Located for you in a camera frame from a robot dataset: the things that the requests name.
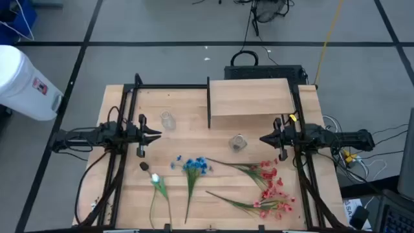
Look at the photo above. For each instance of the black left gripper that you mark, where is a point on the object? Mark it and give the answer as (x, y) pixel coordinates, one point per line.
(134, 134)

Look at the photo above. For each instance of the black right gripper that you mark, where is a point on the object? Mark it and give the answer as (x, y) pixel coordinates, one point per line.
(284, 136)

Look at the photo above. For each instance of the clear glass bottle vase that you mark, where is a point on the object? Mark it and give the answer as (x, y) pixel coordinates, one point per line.
(168, 122)

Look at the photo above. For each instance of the cut glass round vase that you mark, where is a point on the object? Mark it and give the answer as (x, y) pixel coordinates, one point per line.
(238, 143)

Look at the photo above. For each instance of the artificial tulip stem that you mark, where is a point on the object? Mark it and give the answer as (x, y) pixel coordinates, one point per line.
(155, 177)

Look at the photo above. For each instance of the blue artificial flower bunch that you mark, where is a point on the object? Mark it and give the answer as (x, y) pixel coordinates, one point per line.
(195, 164)

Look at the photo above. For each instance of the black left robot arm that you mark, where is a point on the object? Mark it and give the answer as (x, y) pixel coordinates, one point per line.
(84, 137)

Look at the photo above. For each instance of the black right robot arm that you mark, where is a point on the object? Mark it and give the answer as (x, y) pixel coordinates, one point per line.
(339, 139)

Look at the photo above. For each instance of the wooden shelf with black posts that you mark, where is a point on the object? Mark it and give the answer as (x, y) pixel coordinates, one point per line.
(252, 97)

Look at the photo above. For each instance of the black computer case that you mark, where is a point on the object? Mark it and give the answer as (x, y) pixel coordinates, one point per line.
(265, 72)

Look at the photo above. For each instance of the black table edge clamp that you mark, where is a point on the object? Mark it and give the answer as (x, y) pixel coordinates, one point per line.
(261, 228)
(167, 227)

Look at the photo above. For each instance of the white printed paper sheet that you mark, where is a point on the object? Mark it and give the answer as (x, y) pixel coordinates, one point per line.
(349, 207)

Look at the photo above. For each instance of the small black box device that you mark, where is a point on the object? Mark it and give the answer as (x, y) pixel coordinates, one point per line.
(359, 217)

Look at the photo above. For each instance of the black floor fan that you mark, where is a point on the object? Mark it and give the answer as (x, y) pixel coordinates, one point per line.
(270, 11)

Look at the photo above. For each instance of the grey monitor back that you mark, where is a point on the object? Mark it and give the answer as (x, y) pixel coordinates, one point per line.
(407, 155)

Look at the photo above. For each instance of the white trash bin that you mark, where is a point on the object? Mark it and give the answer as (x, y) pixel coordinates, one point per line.
(22, 81)

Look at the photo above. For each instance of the dark laptop keyboard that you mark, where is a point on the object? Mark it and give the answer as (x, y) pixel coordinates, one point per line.
(398, 220)

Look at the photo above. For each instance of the blue storage bin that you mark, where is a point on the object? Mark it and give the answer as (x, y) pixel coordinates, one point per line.
(22, 19)

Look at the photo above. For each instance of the black metal table frame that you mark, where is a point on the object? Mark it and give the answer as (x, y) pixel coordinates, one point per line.
(161, 86)

